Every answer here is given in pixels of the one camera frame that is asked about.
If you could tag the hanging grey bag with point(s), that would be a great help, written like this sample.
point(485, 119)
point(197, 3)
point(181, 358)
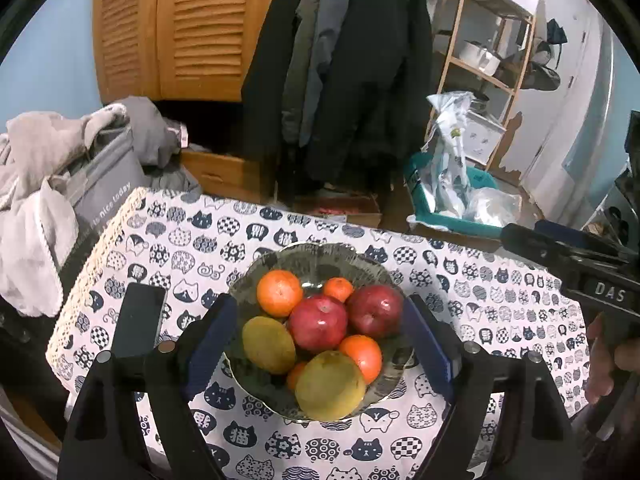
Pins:
point(542, 50)

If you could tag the brown cardboard box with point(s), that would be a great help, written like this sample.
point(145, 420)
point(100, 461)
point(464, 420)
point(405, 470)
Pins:
point(395, 210)

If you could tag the grey metal pipe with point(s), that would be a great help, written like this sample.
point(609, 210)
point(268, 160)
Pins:
point(600, 110)

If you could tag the cardboard box with red contents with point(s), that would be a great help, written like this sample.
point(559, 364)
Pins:
point(340, 207)

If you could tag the clear plastic bag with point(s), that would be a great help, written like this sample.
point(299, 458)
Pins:
point(492, 207)

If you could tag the hanging dark bag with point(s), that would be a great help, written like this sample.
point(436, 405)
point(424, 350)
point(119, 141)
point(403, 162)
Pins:
point(542, 77)

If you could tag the teal plastic crate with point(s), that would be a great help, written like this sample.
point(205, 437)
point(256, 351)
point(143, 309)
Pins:
point(422, 200)

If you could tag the printed plastic bag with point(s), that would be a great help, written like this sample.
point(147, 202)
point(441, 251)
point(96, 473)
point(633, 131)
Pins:
point(450, 160)

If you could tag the metal pot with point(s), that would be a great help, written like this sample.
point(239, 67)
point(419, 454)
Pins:
point(480, 101)

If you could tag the grey hoodie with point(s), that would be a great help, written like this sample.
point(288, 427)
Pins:
point(150, 130)

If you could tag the red apple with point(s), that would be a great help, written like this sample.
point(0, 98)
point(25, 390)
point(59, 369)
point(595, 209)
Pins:
point(317, 322)
point(375, 310)

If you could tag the white drawer box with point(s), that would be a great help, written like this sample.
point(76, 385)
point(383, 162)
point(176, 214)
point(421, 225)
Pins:
point(482, 137)

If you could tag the person's right forearm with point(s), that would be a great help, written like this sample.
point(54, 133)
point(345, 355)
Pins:
point(615, 420)

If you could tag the wooden shelf rack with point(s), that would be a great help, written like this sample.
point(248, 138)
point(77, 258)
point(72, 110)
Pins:
point(512, 91)

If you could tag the grey printed bag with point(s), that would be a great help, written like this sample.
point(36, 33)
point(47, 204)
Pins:
point(105, 185)

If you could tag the cat print tablecloth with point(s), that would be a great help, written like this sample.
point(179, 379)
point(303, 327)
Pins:
point(200, 240)

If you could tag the small orange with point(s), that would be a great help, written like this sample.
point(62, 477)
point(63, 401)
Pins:
point(295, 377)
point(337, 289)

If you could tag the black smartphone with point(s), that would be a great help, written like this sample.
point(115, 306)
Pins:
point(140, 320)

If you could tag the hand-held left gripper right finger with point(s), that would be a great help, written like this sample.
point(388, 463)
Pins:
point(427, 350)

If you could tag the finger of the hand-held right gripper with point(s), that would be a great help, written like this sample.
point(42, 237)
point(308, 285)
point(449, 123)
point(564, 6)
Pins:
point(540, 250)
point(555, 230)

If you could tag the dark blue umbrella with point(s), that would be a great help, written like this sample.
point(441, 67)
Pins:
point(556, 30)

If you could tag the yellow-green mango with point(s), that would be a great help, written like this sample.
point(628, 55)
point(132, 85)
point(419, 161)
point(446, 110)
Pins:
point(327, 387)
point(267, 344)

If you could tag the white door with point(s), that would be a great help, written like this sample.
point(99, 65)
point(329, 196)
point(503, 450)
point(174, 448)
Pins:
point(565, 110)

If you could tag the grey jacket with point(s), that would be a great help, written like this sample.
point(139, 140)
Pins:
point(310, 60)

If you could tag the black jacket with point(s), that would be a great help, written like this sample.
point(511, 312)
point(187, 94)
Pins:
point(265, 70)

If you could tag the wooden louvered wardrobe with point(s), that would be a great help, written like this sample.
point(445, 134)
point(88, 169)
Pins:
point(200, 35)

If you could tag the black hooded coat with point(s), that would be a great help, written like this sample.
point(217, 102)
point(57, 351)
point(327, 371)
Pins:
point(380, 85)

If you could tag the white shoe rack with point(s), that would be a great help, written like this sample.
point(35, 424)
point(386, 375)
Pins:
point(607, 210)

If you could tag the person's right hand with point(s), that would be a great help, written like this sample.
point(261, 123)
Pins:
point(622, 362)

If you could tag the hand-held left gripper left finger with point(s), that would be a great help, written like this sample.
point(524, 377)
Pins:
point(212, 345)

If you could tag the white cooking pot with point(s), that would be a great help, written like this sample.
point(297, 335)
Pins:
point(480, 56)

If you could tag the patterned glass bowl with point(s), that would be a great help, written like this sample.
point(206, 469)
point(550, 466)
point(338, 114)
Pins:
point(310, 260)

